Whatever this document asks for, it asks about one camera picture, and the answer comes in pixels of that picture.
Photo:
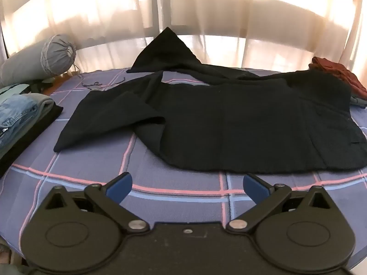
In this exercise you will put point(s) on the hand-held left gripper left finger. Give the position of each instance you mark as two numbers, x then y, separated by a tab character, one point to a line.
120	185

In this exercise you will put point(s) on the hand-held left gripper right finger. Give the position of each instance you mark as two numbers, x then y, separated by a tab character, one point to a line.
254	186

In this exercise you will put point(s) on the black pants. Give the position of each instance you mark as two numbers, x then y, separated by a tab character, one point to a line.
229	120

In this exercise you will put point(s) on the blue checked bed blanket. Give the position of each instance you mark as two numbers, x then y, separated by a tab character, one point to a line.
172	194

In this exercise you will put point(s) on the folded blue jeans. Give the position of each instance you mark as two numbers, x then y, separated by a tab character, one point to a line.
15	116

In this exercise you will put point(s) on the dark grey folded cloth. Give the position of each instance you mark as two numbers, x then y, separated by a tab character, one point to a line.
357	100

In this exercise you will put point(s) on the maroon folded cloth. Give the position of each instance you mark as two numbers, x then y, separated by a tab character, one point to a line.
339	71

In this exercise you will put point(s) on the grey bolster pillow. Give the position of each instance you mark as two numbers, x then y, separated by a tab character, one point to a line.
37	60

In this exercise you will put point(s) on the sheer cream curtain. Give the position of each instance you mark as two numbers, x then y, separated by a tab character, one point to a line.
183	14

